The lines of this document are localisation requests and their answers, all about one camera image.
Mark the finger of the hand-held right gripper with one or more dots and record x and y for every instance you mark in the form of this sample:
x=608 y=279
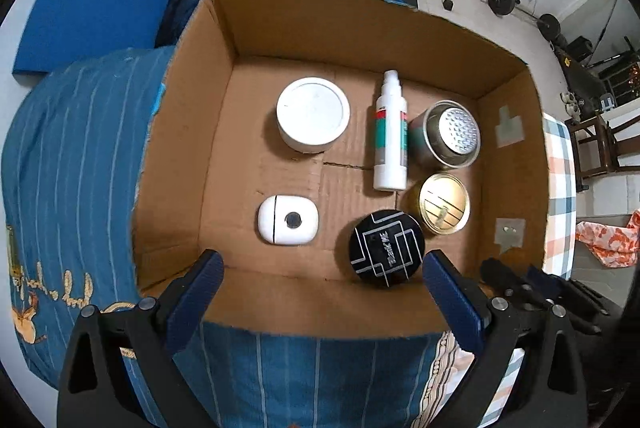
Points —
x=542 y=279
x=502 y=278

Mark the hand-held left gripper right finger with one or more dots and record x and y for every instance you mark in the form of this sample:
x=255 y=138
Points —
x=452 y=303

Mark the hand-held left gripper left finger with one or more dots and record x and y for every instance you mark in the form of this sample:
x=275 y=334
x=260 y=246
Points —
x=195 y=303

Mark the black patterned round tin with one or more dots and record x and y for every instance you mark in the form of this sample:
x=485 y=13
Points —
x=387 y=250

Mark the gold round tin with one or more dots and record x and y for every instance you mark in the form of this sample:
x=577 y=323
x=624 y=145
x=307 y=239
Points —
x=445 y=205

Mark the small white rounded case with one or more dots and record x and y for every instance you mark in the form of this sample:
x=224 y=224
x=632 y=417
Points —
x=280 y=220

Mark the metal can with strainer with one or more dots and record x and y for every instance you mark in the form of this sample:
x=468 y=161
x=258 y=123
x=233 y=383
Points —
x=450 y=135

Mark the white spray bottle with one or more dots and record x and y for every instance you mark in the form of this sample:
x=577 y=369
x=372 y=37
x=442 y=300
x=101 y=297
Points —
x=390 y=142

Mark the white round jar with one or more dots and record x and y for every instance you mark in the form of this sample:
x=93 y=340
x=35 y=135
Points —
x=312 y=112

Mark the cardboard box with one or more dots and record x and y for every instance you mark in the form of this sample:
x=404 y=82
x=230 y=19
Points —
x=350 y=32

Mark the grey upholstered seat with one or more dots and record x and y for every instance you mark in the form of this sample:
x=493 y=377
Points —
x=605 y=283

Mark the orange floral cloth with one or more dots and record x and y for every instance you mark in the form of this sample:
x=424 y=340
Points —
x=610 y=243

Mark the plaid checked sheet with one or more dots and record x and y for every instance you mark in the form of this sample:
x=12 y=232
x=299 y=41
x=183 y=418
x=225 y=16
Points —
x=559 y=167

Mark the dark wooden chair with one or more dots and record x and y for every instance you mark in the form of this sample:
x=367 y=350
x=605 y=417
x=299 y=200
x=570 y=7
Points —
x=597 y=142

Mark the pair of white shoes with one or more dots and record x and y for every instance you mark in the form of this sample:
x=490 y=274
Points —
x=570 y=103

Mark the blue striped blanket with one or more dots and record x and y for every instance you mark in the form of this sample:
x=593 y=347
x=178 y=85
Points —
x=75 y=157

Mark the black exercise machine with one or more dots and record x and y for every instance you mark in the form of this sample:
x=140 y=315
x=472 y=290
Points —
x=580 y=77

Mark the small black speaker box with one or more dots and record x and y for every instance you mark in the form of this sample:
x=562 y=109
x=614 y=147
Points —
x=580 y=48

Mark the dark blue cloth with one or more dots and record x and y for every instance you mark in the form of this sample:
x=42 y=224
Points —
x=175 y=20

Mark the blue foam cushion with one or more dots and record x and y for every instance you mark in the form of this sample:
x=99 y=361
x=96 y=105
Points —
x=85 y=17

